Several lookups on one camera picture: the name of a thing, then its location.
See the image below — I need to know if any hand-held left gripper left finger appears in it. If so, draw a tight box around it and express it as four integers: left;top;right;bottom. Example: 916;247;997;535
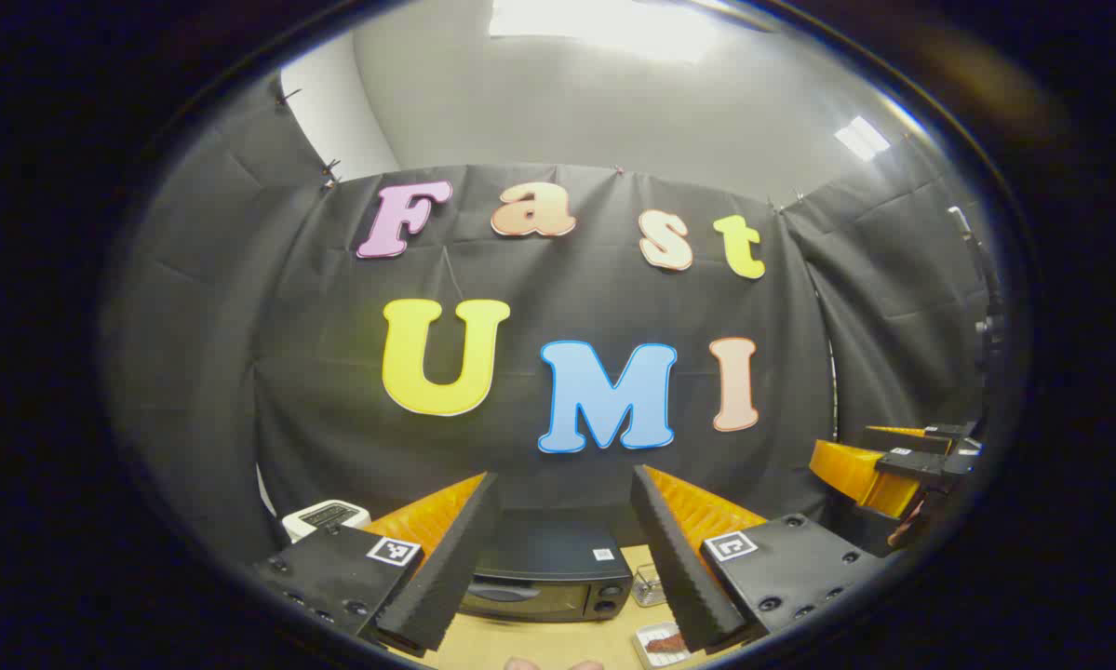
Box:
246;470;504;654

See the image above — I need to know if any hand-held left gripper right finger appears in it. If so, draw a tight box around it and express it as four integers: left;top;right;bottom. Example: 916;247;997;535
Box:
628;463;897;654

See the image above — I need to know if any black electric oven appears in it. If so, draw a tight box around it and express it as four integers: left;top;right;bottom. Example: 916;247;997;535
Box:
458;510;635;623

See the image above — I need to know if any white rectangular tray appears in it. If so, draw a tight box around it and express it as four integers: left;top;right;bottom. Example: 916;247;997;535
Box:
632;621;695;670

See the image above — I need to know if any white toaster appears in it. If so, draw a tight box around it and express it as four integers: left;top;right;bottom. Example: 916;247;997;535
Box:
282;500;372;543

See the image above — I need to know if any small ceiling light panel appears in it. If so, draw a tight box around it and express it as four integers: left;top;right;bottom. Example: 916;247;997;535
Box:
835;115;892;162

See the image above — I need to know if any black backdrop cloth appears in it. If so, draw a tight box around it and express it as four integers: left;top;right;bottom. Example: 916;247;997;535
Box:
101;74;996;569

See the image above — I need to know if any large ceiling light panel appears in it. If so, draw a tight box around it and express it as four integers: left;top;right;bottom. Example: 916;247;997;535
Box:
490;0;719;62

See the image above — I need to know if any small wire basket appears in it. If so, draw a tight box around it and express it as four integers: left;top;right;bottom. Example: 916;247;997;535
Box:
633;562;668;608

